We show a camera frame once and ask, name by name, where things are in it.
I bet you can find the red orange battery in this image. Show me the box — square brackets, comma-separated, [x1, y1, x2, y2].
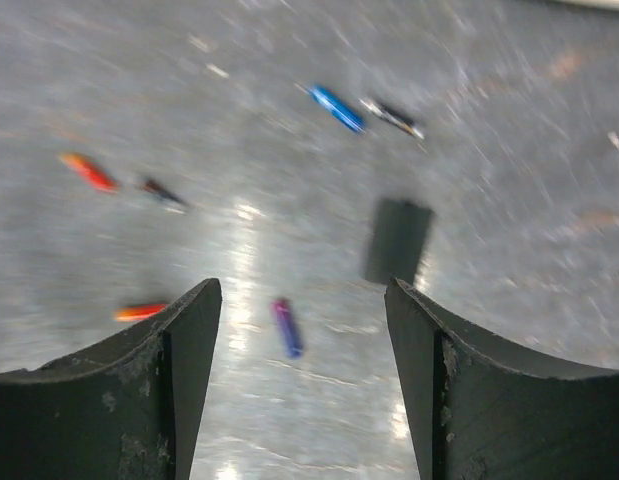
[59, 152, 118, 193]

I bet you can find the black battery far right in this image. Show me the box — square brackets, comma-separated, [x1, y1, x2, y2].
[360, 97, 425, 140]

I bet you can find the black battery centre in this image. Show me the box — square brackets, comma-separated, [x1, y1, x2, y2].
[138, 177, 188, 213]

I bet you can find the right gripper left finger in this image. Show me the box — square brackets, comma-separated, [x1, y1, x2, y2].
[0, 278, 222, 479]

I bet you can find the purple blue battery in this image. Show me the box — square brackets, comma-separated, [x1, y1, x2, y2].
[272, 298, 304, 359]

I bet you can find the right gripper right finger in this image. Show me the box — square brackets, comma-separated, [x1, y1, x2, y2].
[385, 280, 619, 479]

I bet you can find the black battery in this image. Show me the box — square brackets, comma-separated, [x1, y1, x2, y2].
[138, 177, 188, 213]
[360, 97, 425, 140]

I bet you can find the black battery cover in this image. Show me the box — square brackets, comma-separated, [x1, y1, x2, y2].
[362, 197, 434, 285]

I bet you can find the red yellow battery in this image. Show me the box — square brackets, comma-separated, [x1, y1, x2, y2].
[113, 302, 168, 323]

